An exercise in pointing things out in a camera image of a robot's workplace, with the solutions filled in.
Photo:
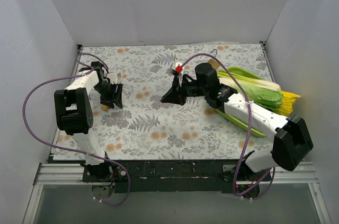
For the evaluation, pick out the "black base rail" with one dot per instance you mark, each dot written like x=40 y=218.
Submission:
x=170 y=176

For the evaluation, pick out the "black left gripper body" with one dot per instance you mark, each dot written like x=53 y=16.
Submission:
x=113 y=95

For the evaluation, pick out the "brass padlock with steel shackle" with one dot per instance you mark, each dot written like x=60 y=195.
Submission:
x=105 y=108

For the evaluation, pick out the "green plastic tray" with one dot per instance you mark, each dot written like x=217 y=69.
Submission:
x=240 y=118

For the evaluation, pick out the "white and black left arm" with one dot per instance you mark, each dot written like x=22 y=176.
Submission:
x=74 y=114

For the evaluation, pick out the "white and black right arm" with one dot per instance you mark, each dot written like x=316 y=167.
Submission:
x=290 y=136

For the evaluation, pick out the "green napa cabbage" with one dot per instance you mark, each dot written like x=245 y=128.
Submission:
x=262 y=92

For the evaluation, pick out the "floral patterned table mat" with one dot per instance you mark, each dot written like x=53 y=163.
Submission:
x=145 y=128

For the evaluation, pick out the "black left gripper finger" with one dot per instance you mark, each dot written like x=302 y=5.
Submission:
x=117 y=95
x=107 y=102

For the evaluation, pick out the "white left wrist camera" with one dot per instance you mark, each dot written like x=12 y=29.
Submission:
x=115 y=77

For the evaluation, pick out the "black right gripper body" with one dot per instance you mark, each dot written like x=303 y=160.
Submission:
x=180 y=92

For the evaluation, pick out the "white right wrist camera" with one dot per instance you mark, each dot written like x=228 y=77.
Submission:
x=178 y=71

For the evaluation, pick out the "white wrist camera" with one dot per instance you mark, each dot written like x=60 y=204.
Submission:
x=115 y=77
x=178 y=71

